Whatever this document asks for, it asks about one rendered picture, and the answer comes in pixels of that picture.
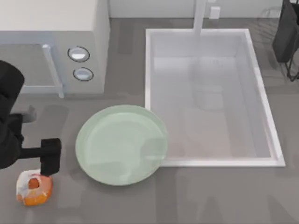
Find orange and white bottle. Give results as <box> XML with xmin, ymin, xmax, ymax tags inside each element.
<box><xmin>15</xmin><ymin>169</ymin><xmax>53</xmax><ymax>207</ymax></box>

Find pale green round plate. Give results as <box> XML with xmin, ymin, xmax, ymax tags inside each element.
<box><xmin>75</xmin><ymin>105</ymin><xmax>169</xmax><ymax>187</ymax></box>

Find small microwave knob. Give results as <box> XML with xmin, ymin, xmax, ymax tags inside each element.
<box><xmin>72</xmin><ymin>67</ymin><xmax>94</xmax><ymax>82</ymax></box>

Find microwave oven door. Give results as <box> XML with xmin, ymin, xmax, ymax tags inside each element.
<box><xmin>0</xmin><ymin>43</ymin><xmax>62</xmax><ymax>95</ymax></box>

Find large microwave knob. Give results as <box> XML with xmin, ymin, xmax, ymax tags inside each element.
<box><xmin>67</xmin><ymin>45</ymin><xmax>90</xmax><ymax>63</ymax></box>

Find pale microwave oven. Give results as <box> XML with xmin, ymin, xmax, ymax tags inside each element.
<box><xmin>0</xmin><ymin>0</ymin><xmax>111</xmax><ymax>99</ymax></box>

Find white sink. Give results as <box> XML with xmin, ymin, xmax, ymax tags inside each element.
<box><xmin>144</xmin><ymin>28</ymin><xmax>286</xmax><ymax>168</ymax></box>

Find tall white tap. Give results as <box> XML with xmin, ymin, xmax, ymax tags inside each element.
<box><xmin>192</xmin><ymin>0</ymin><xmax>204</xmax><ymax>36</ymax></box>

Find pale microwave door handle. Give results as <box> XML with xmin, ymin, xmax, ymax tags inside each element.
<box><xmin>42</xmin><ymin>43</ymin><xmax>64</xmax><ymax>98</ymax></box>

